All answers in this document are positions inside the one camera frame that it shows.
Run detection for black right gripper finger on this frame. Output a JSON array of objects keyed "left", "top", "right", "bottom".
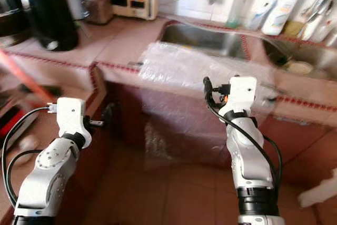
[{"left": 203, "top": 76, "right": 216, "bottom": 108}]

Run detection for clear bubble wrap sheet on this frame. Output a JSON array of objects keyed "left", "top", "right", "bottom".
[{"left": 140, "top": 41, "right": 277, "bottom": 174}]

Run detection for large steel sink basin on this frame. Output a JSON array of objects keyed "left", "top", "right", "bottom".
[{"left": 158, "top": 21, "right": 249, "bottom": 60}]

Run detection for small steel sink basin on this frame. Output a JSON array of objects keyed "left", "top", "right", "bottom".
[{"left": 261, "top": 38, "right": 337, "bottom": 81}]

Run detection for white cup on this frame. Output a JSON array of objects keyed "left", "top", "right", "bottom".
[{"left": 287, "top": 61, "right": 315, "bottom": 76}]

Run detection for clear measuring cup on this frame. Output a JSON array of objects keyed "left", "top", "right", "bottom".
[{"left": 249, "top": 1, "right": 275, "bottom": 31}]

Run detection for clear bottle blue cap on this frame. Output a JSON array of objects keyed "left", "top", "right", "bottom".
[{"left": 226, "top": 0, "right": 253, "bottom": 28}]

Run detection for black red gas stove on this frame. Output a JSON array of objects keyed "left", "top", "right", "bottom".
[{"left": 0, "top": 106, "right": 33, "bottom": 142}]

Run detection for white detergent bottle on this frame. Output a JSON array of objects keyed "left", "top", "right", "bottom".
[{"left": 262, "top": 0, "right": 301, "bottom": 36}]

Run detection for clear jar brown contents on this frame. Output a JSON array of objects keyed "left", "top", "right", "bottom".
[{"left": 82, "top": 0, "right": 114, "bottom": 25}]

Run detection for black kettle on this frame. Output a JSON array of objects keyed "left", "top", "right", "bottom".
[{"left": 26, "top": 0, "right": 80, "bottom": 52}]

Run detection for dark glass pot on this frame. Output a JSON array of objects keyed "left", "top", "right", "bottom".
[{"left": 0, "top": 0, "right": 33, "bottom": 47}]

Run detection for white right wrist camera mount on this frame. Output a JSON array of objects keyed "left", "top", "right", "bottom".
[{"left": 221, "top": 76, "right": 259, "bottom": 118}]

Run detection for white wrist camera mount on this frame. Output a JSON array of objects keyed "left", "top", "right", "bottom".
[
  {"left": 221, "top": 76, "right": 259, "bottom": 118},
  {"left": 56, "top": 97, "right": 92, "bottom": 142}
]

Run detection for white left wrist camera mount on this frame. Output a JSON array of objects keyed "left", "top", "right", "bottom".
[{"left": 56, "top": 97, "right": 92, "bottom": 142}]

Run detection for orange hose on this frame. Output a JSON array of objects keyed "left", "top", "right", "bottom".
[{"left": 0, "top": 50, "right": 56, "bottom": 105}]

